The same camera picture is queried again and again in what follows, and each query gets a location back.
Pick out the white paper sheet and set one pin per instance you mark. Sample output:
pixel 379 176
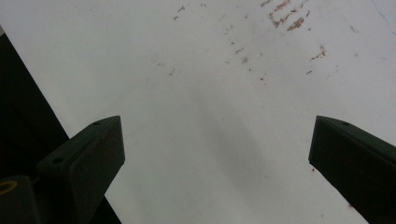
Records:
pixel 202 93

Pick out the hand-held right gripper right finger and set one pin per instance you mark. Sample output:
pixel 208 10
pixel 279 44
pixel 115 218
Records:
pixel 358 165

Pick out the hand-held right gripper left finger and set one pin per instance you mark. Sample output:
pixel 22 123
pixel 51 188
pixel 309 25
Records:
pixel 87 161

